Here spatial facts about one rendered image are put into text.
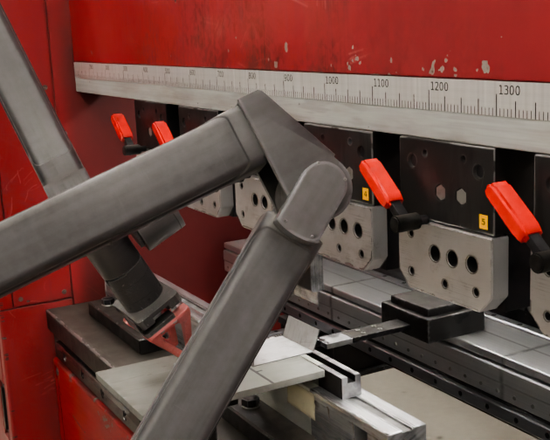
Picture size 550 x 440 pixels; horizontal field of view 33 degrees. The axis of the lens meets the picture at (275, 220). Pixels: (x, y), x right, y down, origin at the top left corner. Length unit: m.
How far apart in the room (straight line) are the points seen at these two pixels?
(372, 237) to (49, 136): 0.43
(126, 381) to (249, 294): 0.52
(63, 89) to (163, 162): 1.26
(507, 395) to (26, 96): 0.77
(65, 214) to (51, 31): 1.27
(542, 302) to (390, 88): 0.29
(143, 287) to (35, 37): 0.93
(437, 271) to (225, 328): 0.28
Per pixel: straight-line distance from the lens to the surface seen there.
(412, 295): 1.49
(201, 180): 0.80
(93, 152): 2.08
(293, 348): 1.36
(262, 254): 0.79
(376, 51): 1.04
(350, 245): 1.12
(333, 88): 1.12
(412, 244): 1.01
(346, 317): 1.70
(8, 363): 2.12
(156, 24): 1.60
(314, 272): 1.28
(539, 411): 1.35
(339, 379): 1.26
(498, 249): 0.92
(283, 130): 0.80
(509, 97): 0.88
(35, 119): 1.22
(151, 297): 1.23
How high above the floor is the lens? 1.46
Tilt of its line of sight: 12 degrees down
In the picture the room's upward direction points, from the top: 3 degrees counter-clockwise
